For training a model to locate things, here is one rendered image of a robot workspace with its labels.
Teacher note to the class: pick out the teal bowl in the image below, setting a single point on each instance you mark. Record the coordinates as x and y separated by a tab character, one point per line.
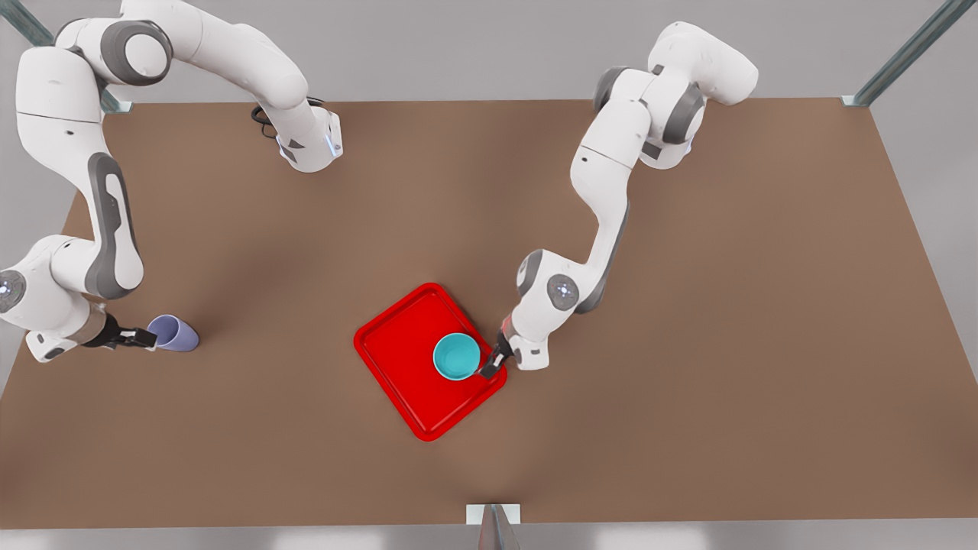
457	356

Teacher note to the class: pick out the lavender cup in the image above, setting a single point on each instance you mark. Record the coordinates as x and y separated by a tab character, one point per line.
176	334

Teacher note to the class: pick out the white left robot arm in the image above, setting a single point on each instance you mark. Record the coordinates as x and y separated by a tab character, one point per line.
611	176

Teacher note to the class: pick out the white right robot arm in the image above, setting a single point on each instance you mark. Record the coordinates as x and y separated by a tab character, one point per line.
69	137

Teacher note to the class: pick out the red tray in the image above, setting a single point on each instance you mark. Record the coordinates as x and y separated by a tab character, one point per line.
416	367

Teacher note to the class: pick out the silver frame post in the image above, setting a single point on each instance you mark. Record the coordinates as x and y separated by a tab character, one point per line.
905	53
495	527
46	38

